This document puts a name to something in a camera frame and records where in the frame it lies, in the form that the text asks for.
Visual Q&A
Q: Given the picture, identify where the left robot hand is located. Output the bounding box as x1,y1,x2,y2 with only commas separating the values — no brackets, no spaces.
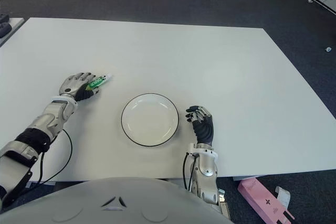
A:
59,71,102,102

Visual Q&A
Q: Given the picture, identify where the white side table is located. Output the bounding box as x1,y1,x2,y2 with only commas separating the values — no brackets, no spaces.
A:
0,17,25,48

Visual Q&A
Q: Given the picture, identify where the grey robot torso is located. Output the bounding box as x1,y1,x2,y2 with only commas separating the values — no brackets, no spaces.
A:
0,176,234,224

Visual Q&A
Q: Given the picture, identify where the white paper strip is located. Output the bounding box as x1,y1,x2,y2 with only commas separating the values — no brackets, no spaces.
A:
274,186,291,208

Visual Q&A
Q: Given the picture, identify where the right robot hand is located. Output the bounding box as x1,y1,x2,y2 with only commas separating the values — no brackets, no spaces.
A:
185,105,215,146

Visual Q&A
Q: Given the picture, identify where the white plate with black rim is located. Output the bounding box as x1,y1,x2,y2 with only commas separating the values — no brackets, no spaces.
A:
121,93,180,147

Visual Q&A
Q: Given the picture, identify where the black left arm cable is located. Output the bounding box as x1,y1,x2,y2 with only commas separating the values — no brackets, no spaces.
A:
26,129,73,187

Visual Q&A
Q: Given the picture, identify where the pink cardboard box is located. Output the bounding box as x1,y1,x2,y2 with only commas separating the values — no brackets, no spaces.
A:
237,177,295,224

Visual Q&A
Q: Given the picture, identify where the green white toothpaste tube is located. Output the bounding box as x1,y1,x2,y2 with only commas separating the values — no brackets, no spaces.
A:
85,73,113,90

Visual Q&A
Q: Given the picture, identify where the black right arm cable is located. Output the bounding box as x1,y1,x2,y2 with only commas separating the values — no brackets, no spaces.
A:
183,152,195,190

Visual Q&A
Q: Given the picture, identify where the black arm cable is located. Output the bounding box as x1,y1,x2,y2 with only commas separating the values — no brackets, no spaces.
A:
183,152,195,190
26,129,73,187

